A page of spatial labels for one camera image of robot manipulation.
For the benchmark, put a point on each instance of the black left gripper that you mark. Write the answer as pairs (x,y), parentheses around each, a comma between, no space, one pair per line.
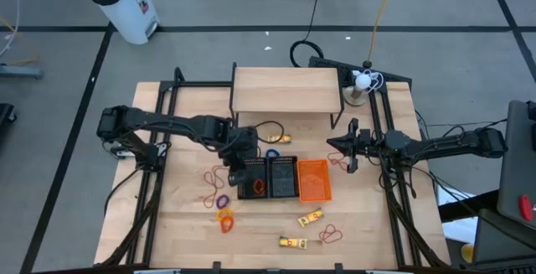
(243,140)

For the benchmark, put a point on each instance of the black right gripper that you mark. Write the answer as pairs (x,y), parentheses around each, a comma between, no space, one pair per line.
(361,144)

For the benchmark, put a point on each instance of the black slotted plastic basket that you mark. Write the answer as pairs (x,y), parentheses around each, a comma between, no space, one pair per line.
(283,177)
(247,192)

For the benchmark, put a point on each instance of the red rubber band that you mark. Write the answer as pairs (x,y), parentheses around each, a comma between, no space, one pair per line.
(213,177)
(331,234)
(337,161)

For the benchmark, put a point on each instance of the yellow green crayon pack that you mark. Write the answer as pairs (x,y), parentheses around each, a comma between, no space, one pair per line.
(293,242)
(310,218)
(279,139)

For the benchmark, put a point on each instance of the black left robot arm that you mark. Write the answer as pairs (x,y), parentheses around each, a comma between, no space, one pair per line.
(176,124)

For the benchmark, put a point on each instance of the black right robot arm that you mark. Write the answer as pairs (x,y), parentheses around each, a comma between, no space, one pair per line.
(439,144)

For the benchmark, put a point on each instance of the yellow rubber band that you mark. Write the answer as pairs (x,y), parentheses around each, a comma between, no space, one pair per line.
(208,200)

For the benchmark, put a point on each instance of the orange slotted plastic basket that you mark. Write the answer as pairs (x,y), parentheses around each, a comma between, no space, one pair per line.
(314,180)

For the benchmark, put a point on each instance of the white globe lamp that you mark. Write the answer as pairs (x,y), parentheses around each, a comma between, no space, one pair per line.
(362,82)

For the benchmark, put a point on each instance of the wooden shelf riser black legs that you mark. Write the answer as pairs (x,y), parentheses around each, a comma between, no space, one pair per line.
(285,89)

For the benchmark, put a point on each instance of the black table edge clamp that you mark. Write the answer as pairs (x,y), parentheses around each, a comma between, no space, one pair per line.
(217,267)
(338,267)

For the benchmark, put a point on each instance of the white paper sheet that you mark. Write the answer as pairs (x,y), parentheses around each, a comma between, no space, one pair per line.
(456,232)

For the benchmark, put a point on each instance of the yellow cup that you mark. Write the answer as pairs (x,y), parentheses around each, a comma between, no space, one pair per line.
(467,253)

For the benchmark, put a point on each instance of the grey equipment case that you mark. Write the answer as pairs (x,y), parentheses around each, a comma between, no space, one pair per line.
(517,161)

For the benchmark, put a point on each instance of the dark grey case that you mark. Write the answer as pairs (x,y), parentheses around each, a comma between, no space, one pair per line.
(502,240)

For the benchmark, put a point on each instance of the white trash bin black liner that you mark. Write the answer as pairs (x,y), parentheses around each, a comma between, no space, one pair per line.
(121,10)

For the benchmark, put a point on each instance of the black floor object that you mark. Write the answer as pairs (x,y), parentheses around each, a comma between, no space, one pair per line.
(6,112)

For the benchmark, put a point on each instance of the grey floor base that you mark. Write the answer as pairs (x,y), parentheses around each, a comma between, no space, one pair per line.
(21,72)

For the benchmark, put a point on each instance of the black aluminium table frame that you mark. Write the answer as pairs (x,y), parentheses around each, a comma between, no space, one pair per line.
(197,84)

